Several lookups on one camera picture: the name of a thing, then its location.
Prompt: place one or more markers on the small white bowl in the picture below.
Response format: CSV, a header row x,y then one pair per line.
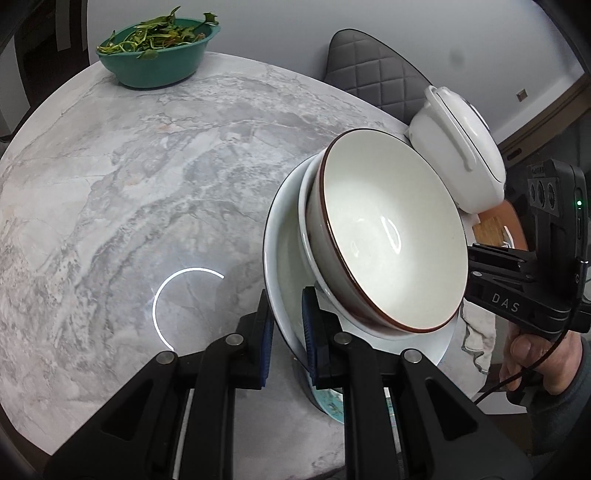
x,y
304,217

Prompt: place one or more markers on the wooden tissue box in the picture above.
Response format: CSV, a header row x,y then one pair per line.
x,y
494,226

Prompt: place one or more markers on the green leafy vegetables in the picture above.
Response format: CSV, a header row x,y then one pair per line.
x,y
152,37

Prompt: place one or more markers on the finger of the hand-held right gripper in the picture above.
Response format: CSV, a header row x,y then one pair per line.
x,y
489,261

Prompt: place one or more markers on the wall switch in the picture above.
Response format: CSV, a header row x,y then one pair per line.
x,y
521,94

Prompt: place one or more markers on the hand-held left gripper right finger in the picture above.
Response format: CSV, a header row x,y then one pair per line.
x,y
308,341

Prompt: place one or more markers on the white purple rice cooker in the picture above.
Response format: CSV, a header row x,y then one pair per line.
x,y
457,152

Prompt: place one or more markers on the person's right hand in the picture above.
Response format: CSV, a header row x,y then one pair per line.
x,y
545,364

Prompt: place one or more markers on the dark wooden window frame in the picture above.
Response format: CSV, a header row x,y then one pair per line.
x,y
554,120

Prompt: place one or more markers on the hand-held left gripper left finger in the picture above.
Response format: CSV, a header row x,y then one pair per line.
x,y
265,344

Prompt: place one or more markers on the large white bowl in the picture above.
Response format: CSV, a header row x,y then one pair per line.
x,y
286,277

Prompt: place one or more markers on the cream floral bowl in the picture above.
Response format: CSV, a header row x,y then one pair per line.
x,y
392,221

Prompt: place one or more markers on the person's right forearm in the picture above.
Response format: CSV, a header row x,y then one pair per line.
x,y
568,415

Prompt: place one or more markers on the green plastic basin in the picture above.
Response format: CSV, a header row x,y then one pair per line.
x,y
157,64

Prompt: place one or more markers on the teal floral plate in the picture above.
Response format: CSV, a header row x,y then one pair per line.
x,y
330,406

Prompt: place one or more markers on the dark grey quilted chair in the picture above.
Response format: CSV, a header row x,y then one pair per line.
x,y
369,69

